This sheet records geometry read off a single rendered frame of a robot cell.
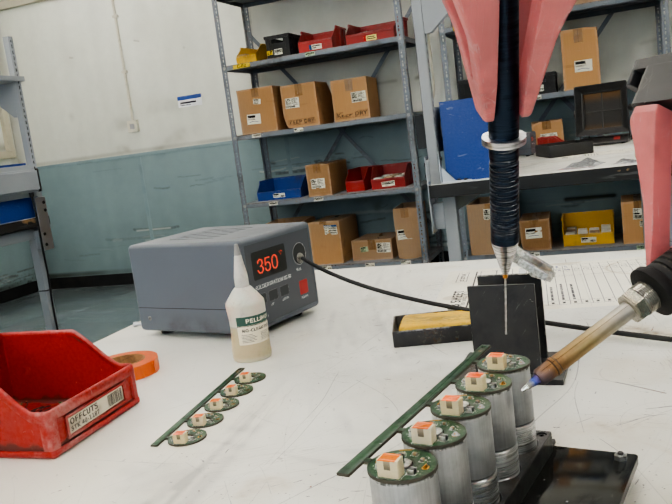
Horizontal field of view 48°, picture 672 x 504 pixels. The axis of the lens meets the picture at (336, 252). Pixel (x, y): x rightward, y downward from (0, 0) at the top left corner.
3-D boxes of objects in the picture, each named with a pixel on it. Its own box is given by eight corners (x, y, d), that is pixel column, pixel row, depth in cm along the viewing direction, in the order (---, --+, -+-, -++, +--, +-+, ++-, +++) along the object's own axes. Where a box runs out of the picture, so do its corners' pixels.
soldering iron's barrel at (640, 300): (554, 397, 32) (667, 311, 33) (537, 369, 31) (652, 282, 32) (537, 388, 33) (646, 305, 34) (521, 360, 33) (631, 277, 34)
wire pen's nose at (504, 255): (494, 281, 30) (494, 248, 29) (488, 268, 31) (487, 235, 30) (522, 278, 30) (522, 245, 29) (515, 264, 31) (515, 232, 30)
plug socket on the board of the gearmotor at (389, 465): (408, 470, 26) (406, 452, 26) (397, 481, 25) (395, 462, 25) (387, 467, 26) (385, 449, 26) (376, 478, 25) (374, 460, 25)
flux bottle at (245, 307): (260, 363, 62) (242, 246, 61) (226, 363, 64) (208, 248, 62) (279, 350, 65) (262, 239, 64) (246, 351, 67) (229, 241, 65)
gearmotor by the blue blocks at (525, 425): (544, 453, 37) (535, 353, 36) (530, 475, 35) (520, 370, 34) (496, 447, 38) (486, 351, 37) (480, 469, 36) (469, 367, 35)
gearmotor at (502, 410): (528, 478, 34) (518, 372, 34) (512, 504, 32) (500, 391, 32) (477, 472, 36) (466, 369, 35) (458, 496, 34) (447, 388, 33)
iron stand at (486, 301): (529, 434, 50) (609, 318, 47) (420, 364, 52) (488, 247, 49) (541, 401, 56) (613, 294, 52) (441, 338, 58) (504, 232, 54)
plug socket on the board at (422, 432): (439, 437, 28) (437, 420, 28) (430, 446, 27) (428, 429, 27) (420, 435, 28) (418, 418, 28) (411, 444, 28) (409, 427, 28)
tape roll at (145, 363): (81, 390, 62) (78, 376, 61) (98, 368, 67) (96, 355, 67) (154, 379, 62) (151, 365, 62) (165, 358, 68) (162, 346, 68)
